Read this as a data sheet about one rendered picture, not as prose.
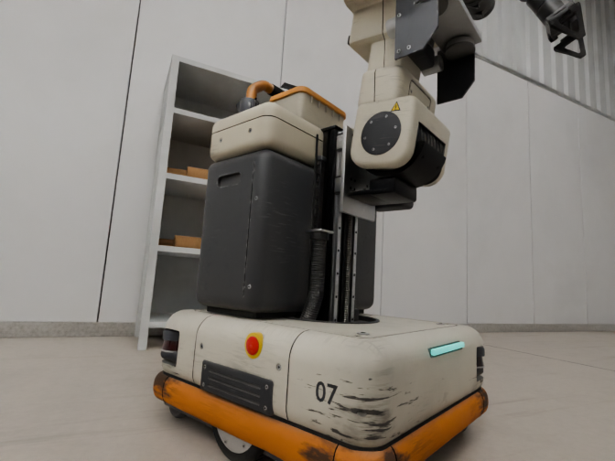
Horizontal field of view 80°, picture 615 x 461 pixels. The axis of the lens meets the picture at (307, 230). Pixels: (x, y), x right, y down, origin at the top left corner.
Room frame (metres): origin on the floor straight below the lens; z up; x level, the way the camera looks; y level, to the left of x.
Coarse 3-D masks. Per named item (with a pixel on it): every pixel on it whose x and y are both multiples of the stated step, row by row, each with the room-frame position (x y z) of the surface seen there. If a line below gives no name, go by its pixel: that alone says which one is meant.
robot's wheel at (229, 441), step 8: (216, 432) 0.85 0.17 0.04; (224, 432) 0.83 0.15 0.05; (216, 440) 0.85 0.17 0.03; (224, 440) 0.82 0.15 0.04; (232, 440) 0.81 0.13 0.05; (240, 440) 0.79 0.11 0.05; (224, 448) 0.83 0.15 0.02; (232, 448) 0.81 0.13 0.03; (240, 448) 0.79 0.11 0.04; (248, 448) 0.78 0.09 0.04; (256, 448) 0.76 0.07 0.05; (232, 456) 0.81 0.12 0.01; (240, 456) 0.79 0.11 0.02; (248, 456) 0.78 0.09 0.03; (256, 456) 0.77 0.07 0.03
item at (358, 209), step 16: (416, 144) 0.80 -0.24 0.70; (432, 144) 0.86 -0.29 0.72; (416, 160) 0.81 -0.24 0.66; (432, 160) 0.85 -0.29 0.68; (352, 176) 0.95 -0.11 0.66; (368, 176) 1.00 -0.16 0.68; (384, 176) 0.86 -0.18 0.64; (400, 176) 0.85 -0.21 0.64; (416, 176) 0.87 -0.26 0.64; (432, 176) 0.90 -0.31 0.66; (336, 192) 0.96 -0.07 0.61; (352, 192) 0.92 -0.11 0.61; (368, 192) 0.89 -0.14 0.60; (384, 192) 0.86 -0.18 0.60; (400, 192) 0.87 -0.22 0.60; (352, 208) 0.95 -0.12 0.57; (368, 208) 1.01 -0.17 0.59; (384, 208) 1.09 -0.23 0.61; (400, 208) 1.07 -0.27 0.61
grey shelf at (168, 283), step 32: (192, 64) 1.90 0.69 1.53; (192, 96) 2.25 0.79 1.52; (224, 96) 2.23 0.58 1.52; (160, 128) 2.11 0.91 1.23; (192, 128) 2.07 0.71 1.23; (160, 160) 1.85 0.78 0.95; (192, 160) 2.34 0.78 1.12; (160, 192) 1.86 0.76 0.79; (192, 192) 2.17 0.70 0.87; (160, 224) 1.87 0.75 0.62; (192, 224) 2.36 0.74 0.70; (160, 256) 2.28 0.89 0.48; (192, 256) 2.21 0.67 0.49; (160, 288) 2.29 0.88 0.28; (192, 288) 2.38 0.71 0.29; (160, 320) 1.95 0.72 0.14
